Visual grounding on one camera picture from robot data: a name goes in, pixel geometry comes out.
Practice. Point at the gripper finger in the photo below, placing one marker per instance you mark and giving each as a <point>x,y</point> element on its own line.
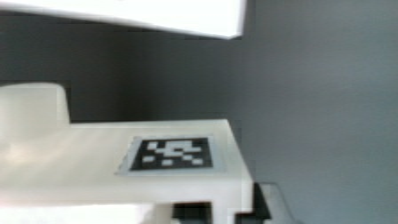
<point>270,211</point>

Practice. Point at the white drawer housing box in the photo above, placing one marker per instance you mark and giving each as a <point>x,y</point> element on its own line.
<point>199,17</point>

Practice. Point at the white drawer without knob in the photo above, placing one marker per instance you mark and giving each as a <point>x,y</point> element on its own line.
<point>104,173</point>

